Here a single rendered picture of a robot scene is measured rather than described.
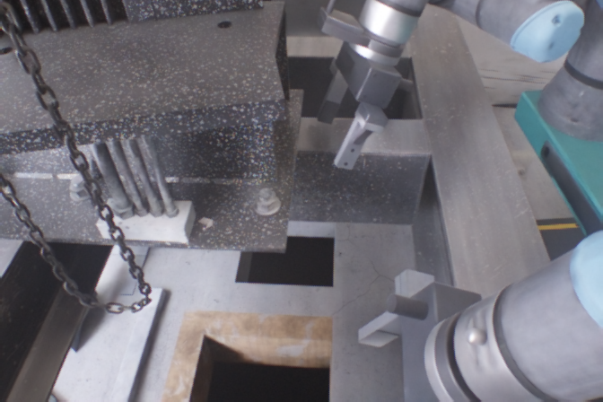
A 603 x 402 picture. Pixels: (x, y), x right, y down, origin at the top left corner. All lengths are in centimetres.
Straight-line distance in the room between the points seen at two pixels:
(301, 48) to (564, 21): 66
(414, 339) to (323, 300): 101
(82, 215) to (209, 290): 73
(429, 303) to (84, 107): 42
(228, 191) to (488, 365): 53
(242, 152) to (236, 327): 75
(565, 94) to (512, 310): 59
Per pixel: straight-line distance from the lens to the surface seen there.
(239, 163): 73
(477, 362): 31
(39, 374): 96
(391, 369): 131
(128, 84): 59
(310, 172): 85
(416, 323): 39
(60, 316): 101
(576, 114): 85
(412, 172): 86
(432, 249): 99
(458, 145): 86
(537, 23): 61
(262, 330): 135
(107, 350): 144
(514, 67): 216
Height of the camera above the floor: 120
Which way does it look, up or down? 44 degrees down
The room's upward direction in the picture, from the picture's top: 2 degrees counter-clockwise
